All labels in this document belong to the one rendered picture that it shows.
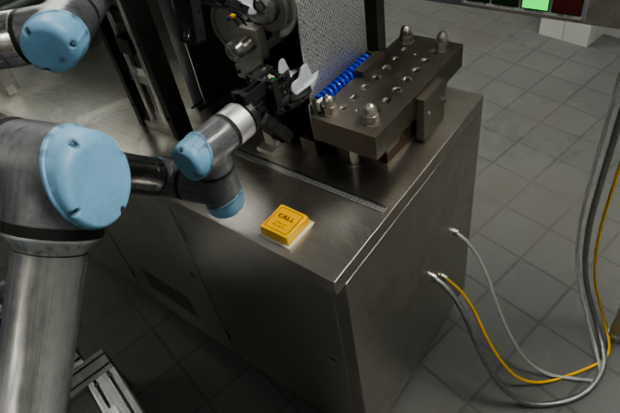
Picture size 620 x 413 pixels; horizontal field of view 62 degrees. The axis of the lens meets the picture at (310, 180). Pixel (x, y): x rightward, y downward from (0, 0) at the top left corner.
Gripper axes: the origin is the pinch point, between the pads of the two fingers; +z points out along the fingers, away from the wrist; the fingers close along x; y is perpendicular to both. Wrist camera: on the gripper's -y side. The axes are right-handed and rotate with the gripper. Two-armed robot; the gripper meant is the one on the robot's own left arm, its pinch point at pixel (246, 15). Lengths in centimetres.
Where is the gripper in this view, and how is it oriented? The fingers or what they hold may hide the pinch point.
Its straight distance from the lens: 107.1
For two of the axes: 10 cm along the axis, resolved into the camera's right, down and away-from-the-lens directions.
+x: -8.0, -3.1, 5.1
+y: 2.6, -9.5, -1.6
